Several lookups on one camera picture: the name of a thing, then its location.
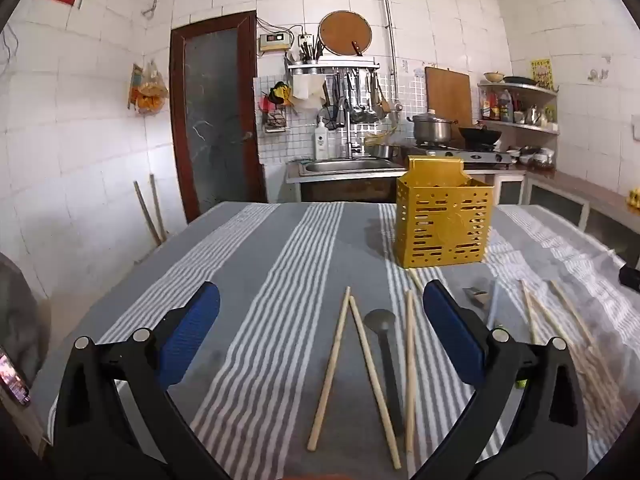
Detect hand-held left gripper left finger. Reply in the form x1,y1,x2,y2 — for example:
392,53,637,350
50,281,223,480

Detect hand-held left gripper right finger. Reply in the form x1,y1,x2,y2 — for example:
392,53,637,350
421,280,587,480

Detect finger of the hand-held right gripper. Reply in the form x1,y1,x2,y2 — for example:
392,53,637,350
619,261,640,293

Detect metal fork green handle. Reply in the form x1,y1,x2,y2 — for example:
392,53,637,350
462,286,526,391

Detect dark metal spoon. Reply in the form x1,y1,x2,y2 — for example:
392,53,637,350
364,308,405,438

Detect yellow perforated utensil holder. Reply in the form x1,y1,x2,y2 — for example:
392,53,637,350
395,156,496,269

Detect row of hanging kitchen utensils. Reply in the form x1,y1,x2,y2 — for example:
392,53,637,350
317,71,393,128

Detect grey striped tablecloth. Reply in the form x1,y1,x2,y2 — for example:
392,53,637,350
30,201,640,480

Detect kitchen counter cabinet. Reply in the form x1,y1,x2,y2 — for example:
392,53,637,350
492,165,640,256

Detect wooden stick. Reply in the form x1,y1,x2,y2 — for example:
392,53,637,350
132,180,163,246
150,174,168,241

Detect cluster of bowls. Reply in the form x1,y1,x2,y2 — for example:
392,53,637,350
505,145,557,171

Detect grey cloth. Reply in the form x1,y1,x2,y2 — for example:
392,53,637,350
0,252,53,391

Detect steel gas stove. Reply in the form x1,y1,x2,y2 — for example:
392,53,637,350
412,142,516,168

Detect smartphone with lit screen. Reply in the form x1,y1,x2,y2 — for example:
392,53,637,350
0,345,32,407

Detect steel sink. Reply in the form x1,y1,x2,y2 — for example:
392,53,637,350
287,156,408,183

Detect black wok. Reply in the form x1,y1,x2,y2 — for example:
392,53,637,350
457,126,502,146

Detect large steel pot with lid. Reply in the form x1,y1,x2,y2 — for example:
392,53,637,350
407,110,458,145

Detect row of condiment bottles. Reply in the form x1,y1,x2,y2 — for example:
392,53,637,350
480,89,516,123

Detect metal faucet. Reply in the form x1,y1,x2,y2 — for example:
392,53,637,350
344,110,362,158

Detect dark wooden frosted glass door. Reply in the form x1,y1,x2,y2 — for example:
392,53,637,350
169,10,266,223

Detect white soap bottle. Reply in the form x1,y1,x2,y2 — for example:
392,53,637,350
314,117,331,160

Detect rectangular wooden cutting board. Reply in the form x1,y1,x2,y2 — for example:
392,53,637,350
425,66,473,128

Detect hanging plastic bag orange contents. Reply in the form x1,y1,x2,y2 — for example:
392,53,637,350
135,60,168,117

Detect yellow red hanging scrubbers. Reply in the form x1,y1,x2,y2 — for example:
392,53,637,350
257,81,293,111

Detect white hanging cloth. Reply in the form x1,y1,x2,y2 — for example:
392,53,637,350
291,74,326,111

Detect utensil cup with knives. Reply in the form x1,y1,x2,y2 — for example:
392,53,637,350
299,40,323,66

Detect round wooden board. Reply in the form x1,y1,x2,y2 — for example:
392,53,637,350
319,10,373,57

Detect vertical metal pipe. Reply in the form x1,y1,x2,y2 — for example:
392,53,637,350
377,0,398,106

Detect yellow hose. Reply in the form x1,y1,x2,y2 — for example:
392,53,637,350
365,127,401,145

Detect yellow wall sticker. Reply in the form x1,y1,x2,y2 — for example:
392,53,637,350
531,58,554,90

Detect wire wall basket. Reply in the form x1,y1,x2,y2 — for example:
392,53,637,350
262,110,293,133

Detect metal wall rack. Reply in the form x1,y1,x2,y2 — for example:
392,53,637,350
286,57,382,78

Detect wall electric control box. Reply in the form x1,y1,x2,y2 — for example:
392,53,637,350
257,32,292,55

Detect dark wall cable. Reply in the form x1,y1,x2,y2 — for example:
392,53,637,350
0,27,18,66

